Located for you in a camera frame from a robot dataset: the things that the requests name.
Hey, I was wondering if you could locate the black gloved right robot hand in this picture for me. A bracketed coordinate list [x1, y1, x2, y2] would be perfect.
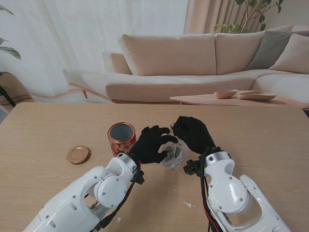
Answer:
[170, 116, 217, 155]

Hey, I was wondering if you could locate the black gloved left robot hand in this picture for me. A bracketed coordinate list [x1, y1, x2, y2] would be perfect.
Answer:
[131, 125, 179, 165]

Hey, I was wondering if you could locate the clear plastic tea bag pouch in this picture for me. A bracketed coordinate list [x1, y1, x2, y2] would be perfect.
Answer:
[161, 142, 188, 170]

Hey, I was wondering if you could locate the red floral tea tin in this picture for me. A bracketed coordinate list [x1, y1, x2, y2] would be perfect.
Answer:
[107, 122, 137, 158]

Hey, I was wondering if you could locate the copper round tin lid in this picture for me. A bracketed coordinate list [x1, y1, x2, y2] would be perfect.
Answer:
[67, 145, 92, 165]

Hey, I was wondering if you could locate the light wooden coffee table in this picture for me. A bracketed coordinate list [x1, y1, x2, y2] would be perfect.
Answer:
[169, 89, 309, 107]

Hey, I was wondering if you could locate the round wooden bowl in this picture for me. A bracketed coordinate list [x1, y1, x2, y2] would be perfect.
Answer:
[214, 89, 239, 100]

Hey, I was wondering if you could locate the beige corner sofa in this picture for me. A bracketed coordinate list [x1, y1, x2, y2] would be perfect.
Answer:
[62, 24, 309, 104]

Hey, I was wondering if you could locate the oblong wooden tray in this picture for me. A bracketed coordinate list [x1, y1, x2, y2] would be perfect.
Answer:
[237, 90, 277, 101]

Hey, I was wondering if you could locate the grey sofa cushion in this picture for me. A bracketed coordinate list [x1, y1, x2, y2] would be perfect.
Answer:
[246, 30, 302, 71]

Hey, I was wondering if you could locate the beige pleated curtain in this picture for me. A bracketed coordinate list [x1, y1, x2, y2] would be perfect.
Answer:
[183, 0, 309, 34]

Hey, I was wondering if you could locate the beige sofa cushion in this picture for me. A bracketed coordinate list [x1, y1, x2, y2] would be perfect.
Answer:
[269, 33, 309, 74]

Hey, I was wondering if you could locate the tall green leafy plant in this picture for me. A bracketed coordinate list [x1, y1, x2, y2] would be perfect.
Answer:
[213, 0, 285, 34]

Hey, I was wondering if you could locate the sheer white curtain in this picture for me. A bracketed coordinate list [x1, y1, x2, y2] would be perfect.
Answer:
[0, 0, 188, 97]

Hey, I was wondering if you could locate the tan woven basket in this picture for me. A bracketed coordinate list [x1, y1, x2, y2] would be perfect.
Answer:
[0, 72, 33, 106]

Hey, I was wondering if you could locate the black stand leg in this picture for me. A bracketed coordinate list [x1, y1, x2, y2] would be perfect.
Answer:
[0, 86, 16, 108]

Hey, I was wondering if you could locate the green plant with long leaves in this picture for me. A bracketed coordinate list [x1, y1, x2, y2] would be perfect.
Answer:
[0, 5, 22, 60]

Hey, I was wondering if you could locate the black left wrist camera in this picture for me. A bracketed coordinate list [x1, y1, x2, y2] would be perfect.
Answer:
[135, 169, 145, 185]

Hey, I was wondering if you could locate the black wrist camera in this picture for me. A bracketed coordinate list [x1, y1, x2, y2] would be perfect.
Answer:
[135, 169, 145, 185]
[183, 159, 202, 177]

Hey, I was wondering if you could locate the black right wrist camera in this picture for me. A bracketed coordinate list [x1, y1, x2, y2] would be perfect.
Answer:
[183, 159, 202, 177]

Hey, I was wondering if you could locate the right arm black red cable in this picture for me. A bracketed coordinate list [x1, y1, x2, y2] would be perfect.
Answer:
[199, 148, 223, 232]

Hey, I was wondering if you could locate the arm black red cable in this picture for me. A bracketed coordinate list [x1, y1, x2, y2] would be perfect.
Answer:
[96, 173, 140, 232]
[199, 148, 223, 232]

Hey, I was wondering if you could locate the left arm black red cable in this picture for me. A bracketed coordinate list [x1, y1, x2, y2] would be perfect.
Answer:
[96, 173, 140, 232]

